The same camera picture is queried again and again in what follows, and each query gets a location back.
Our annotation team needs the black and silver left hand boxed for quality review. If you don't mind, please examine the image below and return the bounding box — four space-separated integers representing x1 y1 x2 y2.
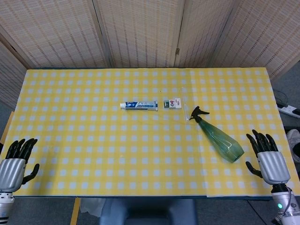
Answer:
0 138 40 193

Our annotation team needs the black and silver right hand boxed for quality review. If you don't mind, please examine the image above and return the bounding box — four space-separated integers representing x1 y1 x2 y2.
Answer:
245 129 292 186

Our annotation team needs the green spray bottle black trigger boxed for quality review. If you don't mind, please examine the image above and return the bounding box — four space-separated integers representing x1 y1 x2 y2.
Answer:
189 106 245 164

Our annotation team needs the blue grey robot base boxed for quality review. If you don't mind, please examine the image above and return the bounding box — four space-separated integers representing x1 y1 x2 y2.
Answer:
99 198 198 225

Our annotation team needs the white power strip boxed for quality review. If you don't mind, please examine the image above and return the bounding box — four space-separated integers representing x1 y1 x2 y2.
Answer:
277 105 300 118

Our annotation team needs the yellow wooden table leg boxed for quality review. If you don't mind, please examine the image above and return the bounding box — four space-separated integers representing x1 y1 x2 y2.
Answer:
70 198 82 225

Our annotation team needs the white plastic bag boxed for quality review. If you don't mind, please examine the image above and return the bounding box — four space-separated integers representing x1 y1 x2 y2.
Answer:
80 198 106 217

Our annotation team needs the woven folding screen panel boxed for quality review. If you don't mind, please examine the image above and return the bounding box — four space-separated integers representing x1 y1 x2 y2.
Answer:
210 0 300 79
93 0 187 68
174 0 236 68
0 41 27 109
0 0 113 69

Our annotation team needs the clear plastic tube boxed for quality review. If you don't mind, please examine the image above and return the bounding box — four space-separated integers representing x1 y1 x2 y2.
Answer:
181 87 189 124

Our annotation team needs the yellow white checked tablecloth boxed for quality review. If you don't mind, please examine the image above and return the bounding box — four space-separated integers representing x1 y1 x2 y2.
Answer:
0 67 300 198

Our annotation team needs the small white red green box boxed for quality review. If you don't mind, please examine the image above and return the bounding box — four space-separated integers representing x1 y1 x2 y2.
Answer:
163 99 182 110

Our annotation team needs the blue white toothpaste tube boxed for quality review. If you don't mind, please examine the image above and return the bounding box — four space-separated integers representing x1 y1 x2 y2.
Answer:
120 101 158 111

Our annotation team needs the dark power cable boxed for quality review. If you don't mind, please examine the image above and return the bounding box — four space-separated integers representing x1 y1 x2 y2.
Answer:
273 89 290 106

